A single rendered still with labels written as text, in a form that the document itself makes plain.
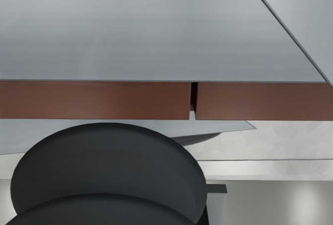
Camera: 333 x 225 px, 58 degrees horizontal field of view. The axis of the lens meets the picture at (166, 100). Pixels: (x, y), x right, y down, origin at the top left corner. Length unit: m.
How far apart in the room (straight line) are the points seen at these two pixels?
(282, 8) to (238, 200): 1.39
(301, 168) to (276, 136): 0.07
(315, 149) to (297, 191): 1.10
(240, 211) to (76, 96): 1.41
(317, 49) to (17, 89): 0.21
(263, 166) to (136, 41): 0.34
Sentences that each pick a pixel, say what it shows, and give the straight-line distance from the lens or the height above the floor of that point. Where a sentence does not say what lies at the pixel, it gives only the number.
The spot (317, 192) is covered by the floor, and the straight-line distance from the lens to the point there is 1.63.
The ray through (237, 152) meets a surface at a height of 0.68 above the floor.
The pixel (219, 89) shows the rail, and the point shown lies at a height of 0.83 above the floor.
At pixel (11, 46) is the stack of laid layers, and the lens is 0.21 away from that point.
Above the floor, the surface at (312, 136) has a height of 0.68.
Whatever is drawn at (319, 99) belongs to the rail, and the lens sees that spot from 0.26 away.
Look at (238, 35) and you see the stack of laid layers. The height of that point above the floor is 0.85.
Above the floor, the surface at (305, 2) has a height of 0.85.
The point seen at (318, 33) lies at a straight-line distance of 0.21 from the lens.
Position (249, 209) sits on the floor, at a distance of 1.60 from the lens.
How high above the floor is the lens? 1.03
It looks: 62 degrees down
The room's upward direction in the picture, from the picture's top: 180 degrees clockwise
